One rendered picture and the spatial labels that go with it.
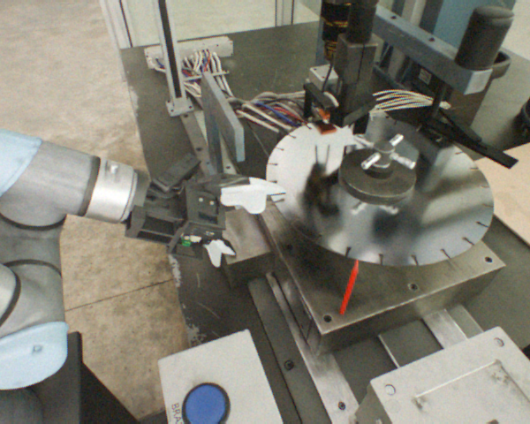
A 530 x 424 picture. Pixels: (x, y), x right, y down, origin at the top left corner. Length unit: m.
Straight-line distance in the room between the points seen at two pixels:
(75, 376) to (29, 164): 0.34
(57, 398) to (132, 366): 0.83
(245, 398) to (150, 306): 1.16
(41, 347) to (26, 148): 0.20
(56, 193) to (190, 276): 0.32
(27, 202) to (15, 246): 0.05
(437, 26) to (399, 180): 0.69
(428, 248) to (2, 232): 0.50
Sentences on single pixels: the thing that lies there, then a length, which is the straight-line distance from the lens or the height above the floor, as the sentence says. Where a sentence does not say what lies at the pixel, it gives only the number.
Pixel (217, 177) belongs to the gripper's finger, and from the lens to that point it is 0.49.
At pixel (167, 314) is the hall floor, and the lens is 1.53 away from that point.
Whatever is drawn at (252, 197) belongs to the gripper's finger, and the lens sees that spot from 0.49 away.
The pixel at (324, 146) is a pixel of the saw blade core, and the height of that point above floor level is 0.95.
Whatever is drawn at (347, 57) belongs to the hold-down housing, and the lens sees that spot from 0.51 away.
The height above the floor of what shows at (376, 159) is 1.00.
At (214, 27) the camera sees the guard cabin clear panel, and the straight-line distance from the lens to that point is 1.66.
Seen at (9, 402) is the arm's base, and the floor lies 0.81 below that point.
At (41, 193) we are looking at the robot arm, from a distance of 0.45.
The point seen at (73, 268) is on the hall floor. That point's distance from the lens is 1.80.
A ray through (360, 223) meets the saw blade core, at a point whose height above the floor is 0.95.
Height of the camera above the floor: 1.31
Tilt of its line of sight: 47 degrees down
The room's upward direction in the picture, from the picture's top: straight up
